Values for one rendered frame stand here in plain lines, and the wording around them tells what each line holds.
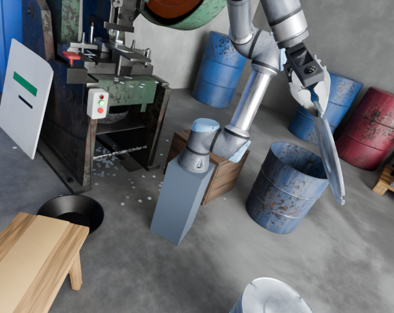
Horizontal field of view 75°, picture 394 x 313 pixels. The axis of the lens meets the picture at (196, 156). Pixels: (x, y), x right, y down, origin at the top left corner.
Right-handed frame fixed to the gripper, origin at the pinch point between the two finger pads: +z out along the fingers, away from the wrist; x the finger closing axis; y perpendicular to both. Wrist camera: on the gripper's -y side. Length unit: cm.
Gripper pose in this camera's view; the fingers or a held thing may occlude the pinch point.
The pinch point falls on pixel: (319, 112)
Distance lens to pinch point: 74.5
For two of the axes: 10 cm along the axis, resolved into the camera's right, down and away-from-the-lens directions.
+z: 4.7, 8.0, 3.7
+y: 1.1, -4.7, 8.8
